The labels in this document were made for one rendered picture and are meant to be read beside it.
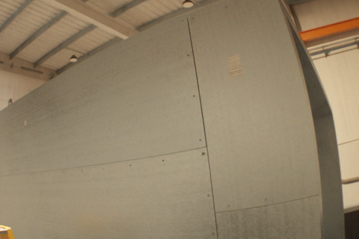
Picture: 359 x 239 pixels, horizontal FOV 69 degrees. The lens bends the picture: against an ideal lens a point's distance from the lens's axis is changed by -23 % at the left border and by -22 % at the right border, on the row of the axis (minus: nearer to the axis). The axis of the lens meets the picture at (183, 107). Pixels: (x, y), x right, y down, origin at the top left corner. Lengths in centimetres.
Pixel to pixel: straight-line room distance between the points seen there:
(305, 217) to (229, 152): 39
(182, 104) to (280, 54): 42
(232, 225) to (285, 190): 23
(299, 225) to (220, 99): 56
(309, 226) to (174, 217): 54
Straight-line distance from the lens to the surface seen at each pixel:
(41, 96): 200
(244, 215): 112
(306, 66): 198
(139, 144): 133
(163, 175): 126
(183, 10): 1028
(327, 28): 980
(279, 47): 113
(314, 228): 108
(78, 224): 170
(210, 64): 121
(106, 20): 996
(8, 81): 1263
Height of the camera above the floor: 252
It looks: 14 degrees up
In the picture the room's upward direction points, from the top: 7 degrees counter-clockwise
